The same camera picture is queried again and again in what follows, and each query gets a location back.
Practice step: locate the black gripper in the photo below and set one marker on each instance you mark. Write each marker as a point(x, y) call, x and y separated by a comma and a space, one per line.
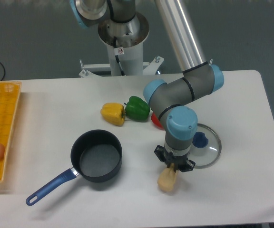
point(180, 158)

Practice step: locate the beige bread loaf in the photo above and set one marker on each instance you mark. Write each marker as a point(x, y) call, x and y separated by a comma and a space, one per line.
point(167, 178)

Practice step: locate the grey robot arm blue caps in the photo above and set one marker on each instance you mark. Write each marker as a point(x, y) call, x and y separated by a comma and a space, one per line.
point(168, 101)

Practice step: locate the glass pot lid blue knob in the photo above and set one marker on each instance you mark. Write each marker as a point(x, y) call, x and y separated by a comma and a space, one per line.
point(206, 147)

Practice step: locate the red bell pepper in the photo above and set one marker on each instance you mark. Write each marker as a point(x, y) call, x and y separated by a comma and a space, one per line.
point(156, 122)

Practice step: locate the green bell pepper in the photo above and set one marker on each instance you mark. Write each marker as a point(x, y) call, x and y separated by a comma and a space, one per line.
point(137, 109)

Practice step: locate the yellow bell pepper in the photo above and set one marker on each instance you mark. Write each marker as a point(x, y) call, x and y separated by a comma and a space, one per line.
point(113, 113)

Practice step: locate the black saucepan blue handle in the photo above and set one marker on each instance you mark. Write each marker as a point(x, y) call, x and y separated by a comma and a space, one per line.
point(96, 156)

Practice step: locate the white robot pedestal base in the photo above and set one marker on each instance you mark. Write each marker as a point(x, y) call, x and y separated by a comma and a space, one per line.
point(124, 43)

